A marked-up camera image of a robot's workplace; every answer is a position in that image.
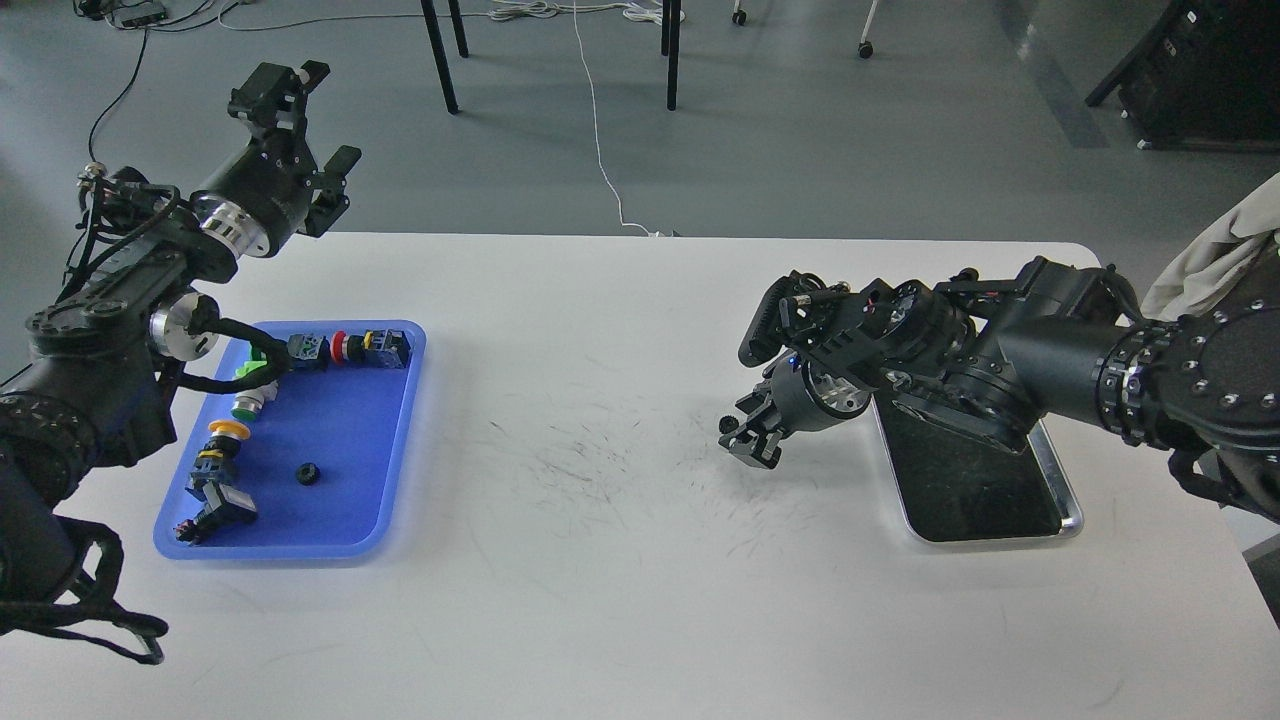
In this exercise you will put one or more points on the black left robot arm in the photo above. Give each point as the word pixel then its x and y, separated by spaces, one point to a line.
pixel 129 329

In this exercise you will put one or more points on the yellow mushroom push button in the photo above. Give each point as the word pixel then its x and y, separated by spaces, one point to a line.
pixel 216 461

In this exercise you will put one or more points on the silver metal tray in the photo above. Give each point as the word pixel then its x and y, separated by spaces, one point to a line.
pixel 958 493

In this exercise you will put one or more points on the black cabinet on floor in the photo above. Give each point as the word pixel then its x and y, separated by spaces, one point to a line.
pixel 1203 78

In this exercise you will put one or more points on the beige cloth on chair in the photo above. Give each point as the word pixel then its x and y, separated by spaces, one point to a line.
pixel 1216 260

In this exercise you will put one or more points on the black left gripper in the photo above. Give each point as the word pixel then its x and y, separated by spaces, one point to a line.
pixel 266 192

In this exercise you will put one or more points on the blue plastic tray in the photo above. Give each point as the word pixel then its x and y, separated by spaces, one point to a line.
pixel 352 422

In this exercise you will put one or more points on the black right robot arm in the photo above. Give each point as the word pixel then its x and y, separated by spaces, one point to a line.
pixel 988 359

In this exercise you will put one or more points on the black table legs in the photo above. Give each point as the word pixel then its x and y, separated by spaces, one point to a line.
pixel 525 63

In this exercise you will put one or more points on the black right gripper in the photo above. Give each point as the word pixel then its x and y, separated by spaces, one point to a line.
pixel 798 399

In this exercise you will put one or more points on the small black gear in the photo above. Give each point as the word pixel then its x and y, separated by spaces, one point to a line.
pixel 307 474

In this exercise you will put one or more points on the green push button switch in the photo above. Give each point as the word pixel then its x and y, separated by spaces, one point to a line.
pixel 309 352

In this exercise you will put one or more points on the green white indicator button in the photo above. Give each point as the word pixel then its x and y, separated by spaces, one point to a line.
pixel 248 405

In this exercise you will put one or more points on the red emergency stop button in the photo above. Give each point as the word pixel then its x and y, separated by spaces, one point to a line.
pixel 347 348

